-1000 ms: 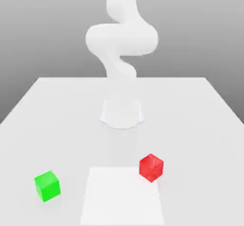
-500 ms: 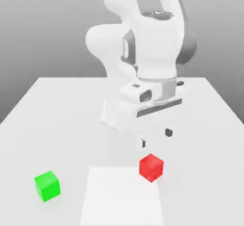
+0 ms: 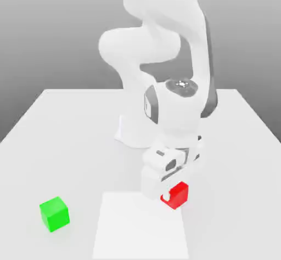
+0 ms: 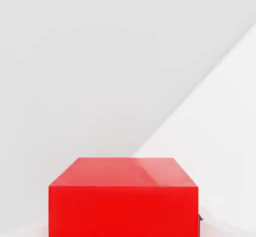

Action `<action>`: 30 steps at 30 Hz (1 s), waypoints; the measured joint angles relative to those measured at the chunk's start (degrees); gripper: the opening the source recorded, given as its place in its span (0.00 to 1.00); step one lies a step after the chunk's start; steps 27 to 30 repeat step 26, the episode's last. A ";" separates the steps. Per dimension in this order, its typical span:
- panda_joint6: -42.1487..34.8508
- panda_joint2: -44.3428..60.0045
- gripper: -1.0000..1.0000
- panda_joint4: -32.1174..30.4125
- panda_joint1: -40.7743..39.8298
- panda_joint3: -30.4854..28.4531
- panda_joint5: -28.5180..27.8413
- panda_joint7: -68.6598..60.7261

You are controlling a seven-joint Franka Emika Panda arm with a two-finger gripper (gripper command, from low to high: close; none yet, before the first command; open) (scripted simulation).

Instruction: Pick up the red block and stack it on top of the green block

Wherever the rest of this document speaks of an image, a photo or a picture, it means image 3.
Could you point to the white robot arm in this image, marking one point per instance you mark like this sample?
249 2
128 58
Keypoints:
166 45

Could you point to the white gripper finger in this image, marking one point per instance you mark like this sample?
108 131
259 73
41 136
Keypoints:
167 193

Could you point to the small green cube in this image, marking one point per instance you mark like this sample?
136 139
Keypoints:
54 215

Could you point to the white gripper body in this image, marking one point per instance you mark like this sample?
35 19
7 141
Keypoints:
151 183

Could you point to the small red cube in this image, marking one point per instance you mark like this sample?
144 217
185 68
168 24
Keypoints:
179 195

